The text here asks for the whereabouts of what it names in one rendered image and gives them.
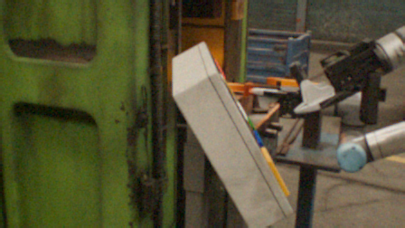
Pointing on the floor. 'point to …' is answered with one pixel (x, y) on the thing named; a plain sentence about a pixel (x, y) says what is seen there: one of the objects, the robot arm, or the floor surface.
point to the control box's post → (197, 210)
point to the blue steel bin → (276, 53)
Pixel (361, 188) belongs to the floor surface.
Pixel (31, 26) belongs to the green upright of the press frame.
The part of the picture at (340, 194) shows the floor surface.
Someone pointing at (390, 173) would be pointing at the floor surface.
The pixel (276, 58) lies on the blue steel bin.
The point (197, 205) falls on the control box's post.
